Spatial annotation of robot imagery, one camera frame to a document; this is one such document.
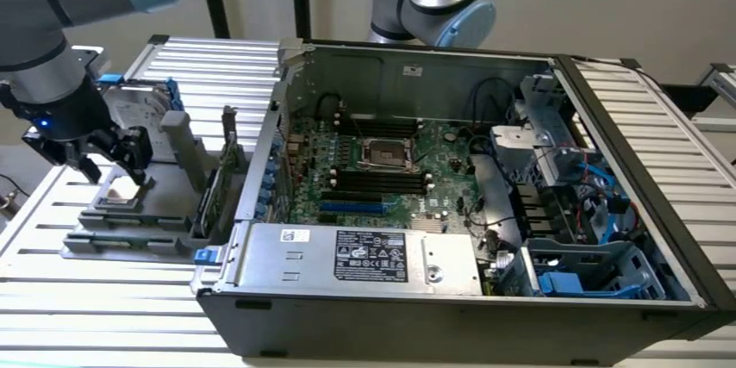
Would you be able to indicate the silver chipset heat sink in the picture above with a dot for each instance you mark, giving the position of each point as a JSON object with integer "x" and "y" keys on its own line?
{"x": 430, "y": 226}

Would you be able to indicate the CPU socket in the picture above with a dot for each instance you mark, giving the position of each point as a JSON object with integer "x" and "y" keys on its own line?
{"x": 386, "y": 153}

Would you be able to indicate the grey air duct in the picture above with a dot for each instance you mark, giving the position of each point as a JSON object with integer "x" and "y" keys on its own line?
{"x": 495, "y": 187}

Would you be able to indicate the short black expansion slot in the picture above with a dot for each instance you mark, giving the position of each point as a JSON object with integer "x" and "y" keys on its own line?
{"x": 332, "y": 218}

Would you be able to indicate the aluminium slat frame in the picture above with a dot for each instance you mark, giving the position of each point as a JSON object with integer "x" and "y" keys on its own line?
{"x": 718, "y": 92}

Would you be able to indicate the CPU chip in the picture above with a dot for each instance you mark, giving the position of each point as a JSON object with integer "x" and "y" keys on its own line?
{"x": 123, "y": 191}

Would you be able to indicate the white sticker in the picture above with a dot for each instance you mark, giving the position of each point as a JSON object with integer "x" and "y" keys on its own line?
{"x": 412, "y": 70}

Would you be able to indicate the grey parts rack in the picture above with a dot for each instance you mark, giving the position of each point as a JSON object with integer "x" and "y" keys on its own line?
{"x": 167, "y": 195}

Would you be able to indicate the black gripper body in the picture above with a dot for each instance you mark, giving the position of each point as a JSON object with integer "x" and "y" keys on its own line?
{"x": 70, "y": 114}

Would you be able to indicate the blue expansion slot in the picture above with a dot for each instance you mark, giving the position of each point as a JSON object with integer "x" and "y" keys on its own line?
{"x": 352, "y": 208}

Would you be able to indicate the graphics card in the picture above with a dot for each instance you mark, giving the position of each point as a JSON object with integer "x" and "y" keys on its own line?
{"x": 230, "y": 157}

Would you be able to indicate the metal drive cage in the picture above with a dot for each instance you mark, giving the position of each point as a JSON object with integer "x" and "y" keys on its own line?
{"x": 540, "y": 126}

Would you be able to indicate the black open PC case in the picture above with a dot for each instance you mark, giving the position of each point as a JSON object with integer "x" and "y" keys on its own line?
{"x": 403, "y": 329}

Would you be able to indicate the black RAM slot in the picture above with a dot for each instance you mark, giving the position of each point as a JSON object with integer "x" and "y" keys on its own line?
{"x": 379, "y": 179}
{"x": 379, "y": 184}
{"x": 379, "y": 190}
{"x": 376, "y": 130}
{"x": 376, "y": 120}
{"x": 379, "y": 173}
{"x": 376, "y": 125}

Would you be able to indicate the silver power supply unit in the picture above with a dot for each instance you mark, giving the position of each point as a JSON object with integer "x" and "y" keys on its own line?
{"x": 294, "y": 264}

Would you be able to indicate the long black expansion slot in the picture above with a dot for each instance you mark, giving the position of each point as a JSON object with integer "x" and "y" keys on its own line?
{"x": 351, "y": 196}

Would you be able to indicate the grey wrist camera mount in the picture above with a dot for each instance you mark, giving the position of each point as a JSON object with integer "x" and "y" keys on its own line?
{"x": 91, "y": 60}

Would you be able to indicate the hard disk in blue carrier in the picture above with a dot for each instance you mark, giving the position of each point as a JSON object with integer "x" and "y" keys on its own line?
{"x": 138, "y": 105}

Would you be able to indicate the blue case latch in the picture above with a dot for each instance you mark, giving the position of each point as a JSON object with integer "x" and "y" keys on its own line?
{"x": 207, "y": 255}

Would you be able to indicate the green motherboard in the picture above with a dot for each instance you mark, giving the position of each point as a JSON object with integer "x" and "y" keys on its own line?
{"x": 446, "y": 178}

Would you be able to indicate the black fan shroud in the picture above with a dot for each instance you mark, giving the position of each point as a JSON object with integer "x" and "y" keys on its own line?
{"x": 540, "y": 213}

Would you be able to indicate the blue-grey disk bay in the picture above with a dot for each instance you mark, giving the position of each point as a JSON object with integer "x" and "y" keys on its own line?
{"x": 575, "y": 256}

